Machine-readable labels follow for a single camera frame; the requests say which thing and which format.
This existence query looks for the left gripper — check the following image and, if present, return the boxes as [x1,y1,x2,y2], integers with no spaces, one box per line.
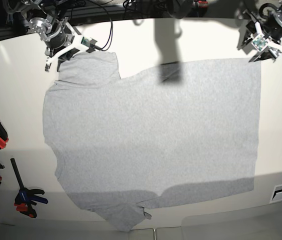
[237,20,282,63]

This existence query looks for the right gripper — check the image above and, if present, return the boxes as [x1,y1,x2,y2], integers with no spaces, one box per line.
[44,23,78,73]

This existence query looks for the grey T-shirt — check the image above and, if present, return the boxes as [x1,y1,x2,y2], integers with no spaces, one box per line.
[42,52,261,232]

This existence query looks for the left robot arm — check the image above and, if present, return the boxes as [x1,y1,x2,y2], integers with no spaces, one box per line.
[238,1,282,63]

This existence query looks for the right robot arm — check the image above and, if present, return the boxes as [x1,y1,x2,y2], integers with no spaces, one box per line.
[2,0,81,72]

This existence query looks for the blue black bar clamp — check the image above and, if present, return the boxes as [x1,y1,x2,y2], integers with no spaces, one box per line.
[10,158,49,219]

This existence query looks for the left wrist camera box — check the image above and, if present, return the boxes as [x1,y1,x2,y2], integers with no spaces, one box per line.
[251,34,269,52]

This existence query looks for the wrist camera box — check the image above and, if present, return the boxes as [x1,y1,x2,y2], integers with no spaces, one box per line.
[251,34,269,52]
[80,37,98,53]

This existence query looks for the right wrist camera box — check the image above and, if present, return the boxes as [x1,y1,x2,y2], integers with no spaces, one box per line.
[80,37,98,53]

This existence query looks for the black camera cable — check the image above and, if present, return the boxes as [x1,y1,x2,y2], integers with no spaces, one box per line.
[90,0,114,52]

